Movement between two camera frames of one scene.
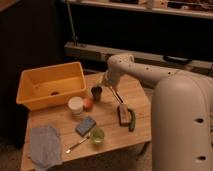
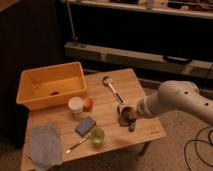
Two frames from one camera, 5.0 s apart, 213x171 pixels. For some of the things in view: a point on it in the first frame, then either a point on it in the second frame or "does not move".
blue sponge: [85, 126] does not move
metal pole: [72, 26] does not move
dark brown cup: [96, 93] -> [128, 114]
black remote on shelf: [176, 59] does not move
